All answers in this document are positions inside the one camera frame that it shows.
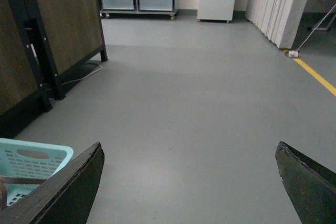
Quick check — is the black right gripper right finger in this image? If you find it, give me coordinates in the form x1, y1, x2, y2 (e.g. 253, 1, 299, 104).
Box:
275, 142, 335, 223

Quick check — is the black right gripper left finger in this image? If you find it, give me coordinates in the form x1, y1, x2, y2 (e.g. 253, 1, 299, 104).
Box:
1, 142, 104, 223

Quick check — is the light blue plastic basket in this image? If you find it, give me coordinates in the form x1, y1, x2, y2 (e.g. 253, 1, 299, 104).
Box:
1, 138, 74, 207

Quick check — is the brown basket handle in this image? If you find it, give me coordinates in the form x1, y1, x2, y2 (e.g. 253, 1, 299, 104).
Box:
1, 175, 46, 210

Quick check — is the white power strip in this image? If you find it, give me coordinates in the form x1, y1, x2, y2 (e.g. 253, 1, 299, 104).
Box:
287, 50, 299, 58

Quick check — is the dark wooden display stand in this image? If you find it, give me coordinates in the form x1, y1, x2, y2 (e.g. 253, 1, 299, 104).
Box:
1, 0, 108, 137

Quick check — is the white folding partition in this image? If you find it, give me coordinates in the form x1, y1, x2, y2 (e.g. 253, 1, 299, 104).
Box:
246, 0, 307, 49

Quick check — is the white cable on floor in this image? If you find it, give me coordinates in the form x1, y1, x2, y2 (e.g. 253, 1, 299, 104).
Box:
61, 62, 102, 85

